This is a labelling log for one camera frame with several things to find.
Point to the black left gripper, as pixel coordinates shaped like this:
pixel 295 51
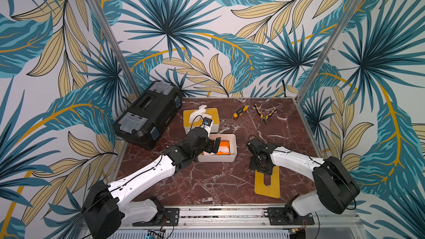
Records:
pixel 210 148

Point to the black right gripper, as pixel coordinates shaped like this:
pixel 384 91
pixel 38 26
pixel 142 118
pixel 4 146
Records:
pixel 258 161

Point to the white plastic tissue box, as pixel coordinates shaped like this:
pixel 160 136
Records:
pixel 214 129

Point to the yellow wooden box lid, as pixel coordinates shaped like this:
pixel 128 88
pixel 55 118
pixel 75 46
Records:
pixel 213 112

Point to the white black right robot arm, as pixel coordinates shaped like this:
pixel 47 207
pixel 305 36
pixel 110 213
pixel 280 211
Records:
pixel 335 188

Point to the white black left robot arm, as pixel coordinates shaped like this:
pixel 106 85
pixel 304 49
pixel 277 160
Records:
pixel 105 208

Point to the black plastic toolbox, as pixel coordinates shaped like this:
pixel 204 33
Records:
pixel 144 122

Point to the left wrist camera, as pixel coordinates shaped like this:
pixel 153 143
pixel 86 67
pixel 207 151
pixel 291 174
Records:
pixel 207 124

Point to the yellow handled screwdriver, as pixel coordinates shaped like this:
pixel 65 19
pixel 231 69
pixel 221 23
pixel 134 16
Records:
pixel 240 111

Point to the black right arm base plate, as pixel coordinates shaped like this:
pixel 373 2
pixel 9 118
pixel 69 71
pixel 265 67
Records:
pixel 287 217

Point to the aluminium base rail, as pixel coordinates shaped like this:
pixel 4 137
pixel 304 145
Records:
pixel 238 216

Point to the white slotted cable duct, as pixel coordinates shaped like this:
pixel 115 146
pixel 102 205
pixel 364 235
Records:
pixel 202 234

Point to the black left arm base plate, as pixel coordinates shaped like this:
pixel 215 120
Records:
pixel 164 217

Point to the right aluminium corner post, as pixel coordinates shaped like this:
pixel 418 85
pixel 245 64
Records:
pixel 339 28

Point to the aluminium corner post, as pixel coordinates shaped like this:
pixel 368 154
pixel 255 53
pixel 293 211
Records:
pixel 106 28
pixel 339 28

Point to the left aluminium corner post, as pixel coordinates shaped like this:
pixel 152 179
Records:
pixel 106 28

